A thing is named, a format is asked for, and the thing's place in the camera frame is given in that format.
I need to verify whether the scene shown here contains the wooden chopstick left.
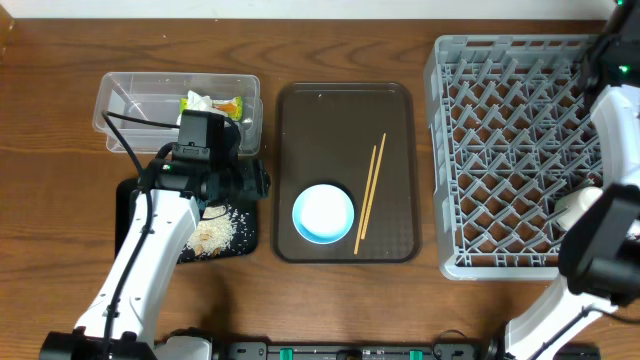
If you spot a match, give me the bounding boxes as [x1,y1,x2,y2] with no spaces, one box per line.
[353,145,377,255]

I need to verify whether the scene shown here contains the brown serving tray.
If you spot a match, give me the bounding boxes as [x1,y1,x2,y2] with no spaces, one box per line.
[272,82,421,264]

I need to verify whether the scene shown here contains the pile of cooked rice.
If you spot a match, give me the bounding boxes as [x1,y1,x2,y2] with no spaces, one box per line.
[185,206,254,259]

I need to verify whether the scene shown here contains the white tissue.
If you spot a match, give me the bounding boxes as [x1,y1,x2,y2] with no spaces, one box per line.
[176,90,215,125]

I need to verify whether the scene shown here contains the cream plastic cup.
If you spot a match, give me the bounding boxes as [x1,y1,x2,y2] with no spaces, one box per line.
[554,186,603,231]

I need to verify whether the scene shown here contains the green yellow snack wrapper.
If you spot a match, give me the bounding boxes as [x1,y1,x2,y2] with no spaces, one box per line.
[210,97,243,122]

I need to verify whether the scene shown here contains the wooden chopstick right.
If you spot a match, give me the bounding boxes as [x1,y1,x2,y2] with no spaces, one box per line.
[360,132,387,240]

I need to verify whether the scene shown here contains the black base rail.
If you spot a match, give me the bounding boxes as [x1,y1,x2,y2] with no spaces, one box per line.
[154,327,491,360]

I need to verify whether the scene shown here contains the black plastic tray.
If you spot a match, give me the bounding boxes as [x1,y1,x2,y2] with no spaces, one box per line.
[115,178,258,263]

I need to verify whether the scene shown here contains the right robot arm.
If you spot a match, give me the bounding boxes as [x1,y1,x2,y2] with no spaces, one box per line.
[483,0,639,359]

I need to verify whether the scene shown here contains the wooden chopstick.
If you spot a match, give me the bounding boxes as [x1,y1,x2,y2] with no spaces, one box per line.
[353,145,377,255]
[360,132,387,240]

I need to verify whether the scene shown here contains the grey dishwasher rack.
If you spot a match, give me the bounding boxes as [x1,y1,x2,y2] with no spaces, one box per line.
[423,33,640,281]

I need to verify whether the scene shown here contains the light blue bowl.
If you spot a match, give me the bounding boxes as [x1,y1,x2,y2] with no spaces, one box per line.
[292,184,355,245]

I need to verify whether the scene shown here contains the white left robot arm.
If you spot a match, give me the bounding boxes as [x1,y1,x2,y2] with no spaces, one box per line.
[39,158,270,359]

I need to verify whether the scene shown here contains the clear plastic waste bin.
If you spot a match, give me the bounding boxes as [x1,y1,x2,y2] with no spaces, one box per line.
[93,72,263,156]

